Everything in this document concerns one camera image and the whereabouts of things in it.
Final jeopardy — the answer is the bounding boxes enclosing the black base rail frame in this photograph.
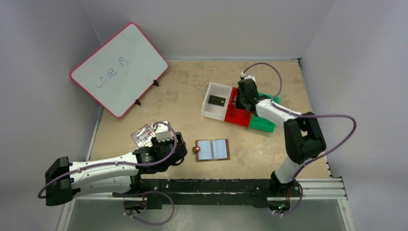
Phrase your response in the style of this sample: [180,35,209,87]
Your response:
[65,173,348,210]

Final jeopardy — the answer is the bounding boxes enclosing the green plastic bin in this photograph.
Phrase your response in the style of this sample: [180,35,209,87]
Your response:
[248,92,281,133]

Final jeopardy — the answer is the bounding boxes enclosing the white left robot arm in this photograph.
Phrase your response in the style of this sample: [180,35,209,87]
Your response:
[45,132,188,206]

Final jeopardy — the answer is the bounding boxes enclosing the white plastic bin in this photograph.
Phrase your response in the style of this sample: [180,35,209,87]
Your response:
[201,82,232,121]

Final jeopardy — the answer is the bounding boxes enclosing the brown leather card holder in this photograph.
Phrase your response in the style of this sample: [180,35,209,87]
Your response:
[192,139,230,162]

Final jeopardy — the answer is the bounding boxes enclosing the black credit card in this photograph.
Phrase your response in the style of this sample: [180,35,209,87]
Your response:
[208,95,226,106]

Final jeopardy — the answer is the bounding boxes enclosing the pack of coloured markers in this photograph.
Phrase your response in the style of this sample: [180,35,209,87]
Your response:
[131,124,155,148]

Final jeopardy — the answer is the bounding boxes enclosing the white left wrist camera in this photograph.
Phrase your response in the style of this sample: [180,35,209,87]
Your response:
[152,120,174,143]

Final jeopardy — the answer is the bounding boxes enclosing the red plastic bin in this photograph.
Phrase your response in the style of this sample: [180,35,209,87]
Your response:
[224,87,251,127]

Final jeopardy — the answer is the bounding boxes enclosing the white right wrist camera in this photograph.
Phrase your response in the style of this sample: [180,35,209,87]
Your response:
[240,72,255,82]

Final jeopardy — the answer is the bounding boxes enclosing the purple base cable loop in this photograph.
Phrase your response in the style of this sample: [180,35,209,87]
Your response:
[122,191,175,226]

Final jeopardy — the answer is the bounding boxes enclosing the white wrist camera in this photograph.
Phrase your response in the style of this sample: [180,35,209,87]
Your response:
[152,120,174,143]
[240,72,255,82]

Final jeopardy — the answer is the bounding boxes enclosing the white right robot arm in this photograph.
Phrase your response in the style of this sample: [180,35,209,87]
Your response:
[236,78,326,193]

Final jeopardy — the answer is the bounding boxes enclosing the pink framed whiteboard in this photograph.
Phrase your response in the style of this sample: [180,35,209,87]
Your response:
[70,23,168,118]

